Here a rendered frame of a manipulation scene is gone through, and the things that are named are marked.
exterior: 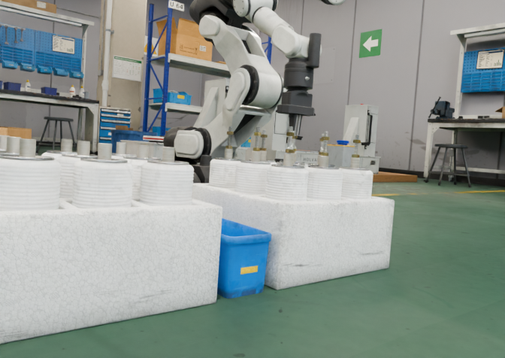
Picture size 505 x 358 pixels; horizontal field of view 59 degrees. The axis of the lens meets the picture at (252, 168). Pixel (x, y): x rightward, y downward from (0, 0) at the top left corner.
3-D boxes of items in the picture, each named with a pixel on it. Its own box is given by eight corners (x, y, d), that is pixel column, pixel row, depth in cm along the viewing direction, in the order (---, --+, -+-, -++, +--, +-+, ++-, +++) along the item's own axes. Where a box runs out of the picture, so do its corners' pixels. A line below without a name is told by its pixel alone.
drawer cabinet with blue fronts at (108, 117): (83, 153, 660) (86, 107, 657) (113, 154, 690) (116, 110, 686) (98, 156, 615) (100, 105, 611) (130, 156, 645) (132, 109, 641)
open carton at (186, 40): (151, 57, 640) (153, 22, 638) (192, 66, 689) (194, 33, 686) (173, 53, 598) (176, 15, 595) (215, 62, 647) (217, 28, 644)
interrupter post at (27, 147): (16, 159, 68) (17, 138, 68) (34, 160, 69) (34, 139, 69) (19, 161, 66) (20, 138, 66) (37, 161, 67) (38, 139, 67)
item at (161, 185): (128, 256, 84) (133, 160, 83) (173, 251, 90) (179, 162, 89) (149, 269, 76) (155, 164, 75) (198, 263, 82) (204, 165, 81)
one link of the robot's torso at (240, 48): (237, 113, 157) (192, 34, 181) (273, 117, 168) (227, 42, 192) (258, 79, 148) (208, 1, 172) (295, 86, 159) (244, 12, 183)
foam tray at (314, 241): (182, 248, 122) (187, 183, 121) (287, 237, 146) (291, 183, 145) (276, 290, 91) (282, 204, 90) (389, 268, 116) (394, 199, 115)
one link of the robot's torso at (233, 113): (179, 141, 185) (237, 57, 155) (218, 144, 198) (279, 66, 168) (189, 171, 178) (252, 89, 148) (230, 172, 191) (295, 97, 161)
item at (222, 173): (232, 222, 127) (236, 159, 126) (247, 229, 118) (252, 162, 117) (201, 223, 122) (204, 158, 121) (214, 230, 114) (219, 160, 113)
